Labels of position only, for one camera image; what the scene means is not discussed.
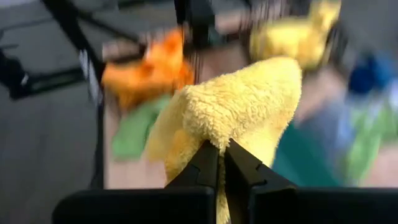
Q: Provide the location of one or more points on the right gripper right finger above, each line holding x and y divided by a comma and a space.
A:
311, 205

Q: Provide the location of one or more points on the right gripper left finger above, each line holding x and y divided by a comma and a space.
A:
140, 205

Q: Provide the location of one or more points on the green microfiber towel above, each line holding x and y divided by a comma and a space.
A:
133, 130
367, 146

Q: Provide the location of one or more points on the yellow microfiber towel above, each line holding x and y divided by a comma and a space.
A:
236, 102
289, 40

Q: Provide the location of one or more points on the orange microfiber towel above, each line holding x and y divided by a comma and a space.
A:
155, 71

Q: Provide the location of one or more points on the green plastic basket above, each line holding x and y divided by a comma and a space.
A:
304, 158

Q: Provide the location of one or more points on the spray bottle with blue trigger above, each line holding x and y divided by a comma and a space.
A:
370, 74

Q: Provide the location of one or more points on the black metal rig frame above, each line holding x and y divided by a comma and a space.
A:
68, 28

